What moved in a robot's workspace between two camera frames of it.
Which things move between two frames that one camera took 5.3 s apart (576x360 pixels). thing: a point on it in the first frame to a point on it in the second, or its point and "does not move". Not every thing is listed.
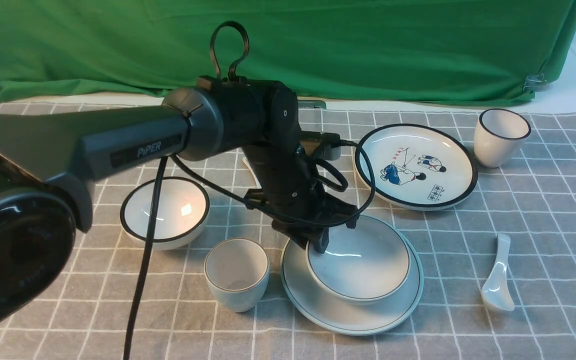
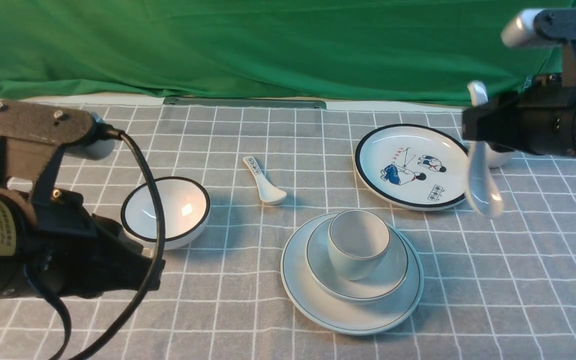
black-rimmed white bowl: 183,211 does not move
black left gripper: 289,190 to 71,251
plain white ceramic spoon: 497,292 to 482,182
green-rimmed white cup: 237,271 to 358,239
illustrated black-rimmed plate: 417,167 does not move
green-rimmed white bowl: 364,263 does not move
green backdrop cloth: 331,51 does not move
